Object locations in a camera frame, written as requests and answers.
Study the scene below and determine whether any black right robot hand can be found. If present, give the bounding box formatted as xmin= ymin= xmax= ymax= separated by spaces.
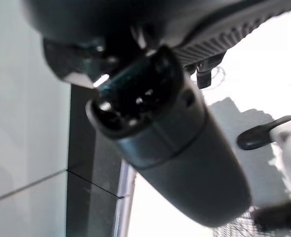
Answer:
xmin=22 ymin=0 xmax=291 ymax=228

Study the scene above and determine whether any black store shelf board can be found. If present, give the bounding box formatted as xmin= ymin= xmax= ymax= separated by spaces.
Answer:
xmin=66 ymin=83 xmax=138 ymax=237

